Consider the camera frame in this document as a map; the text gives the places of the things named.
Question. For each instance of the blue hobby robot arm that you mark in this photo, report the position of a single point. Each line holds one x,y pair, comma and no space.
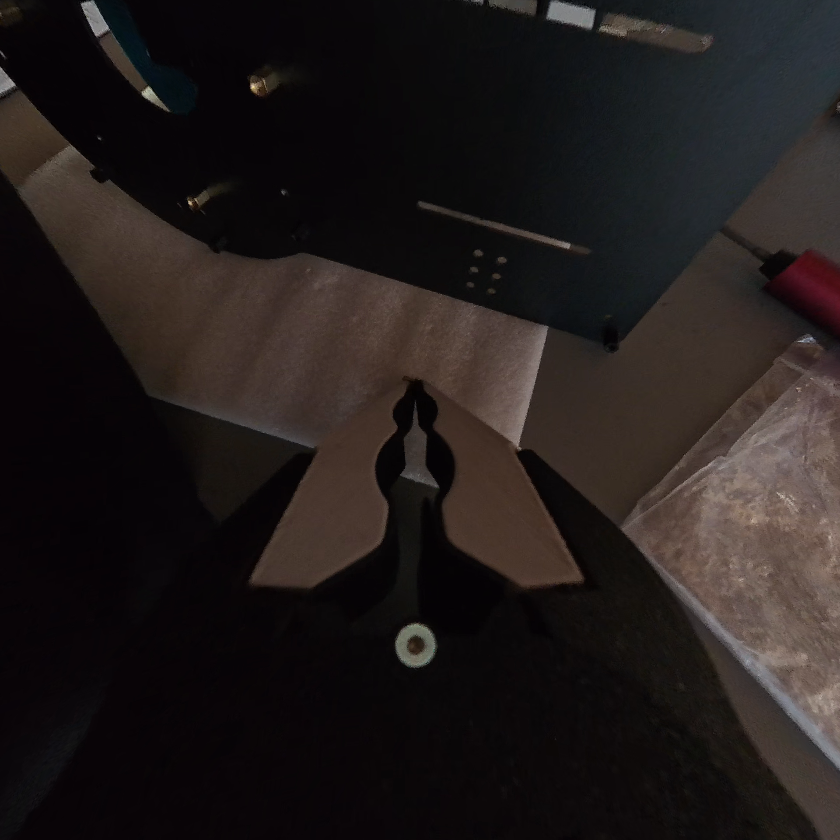
459,131

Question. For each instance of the white foam sheet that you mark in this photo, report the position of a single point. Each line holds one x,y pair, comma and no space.
262,328

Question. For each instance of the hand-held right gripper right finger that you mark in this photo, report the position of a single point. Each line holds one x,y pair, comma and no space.
505,518

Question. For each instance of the large clear zip bag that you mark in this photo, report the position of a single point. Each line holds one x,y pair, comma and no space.
754,525

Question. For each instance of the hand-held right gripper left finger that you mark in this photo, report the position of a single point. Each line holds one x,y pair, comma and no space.
328,512

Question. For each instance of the red screwdriver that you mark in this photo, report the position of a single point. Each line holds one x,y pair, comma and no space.
807,282

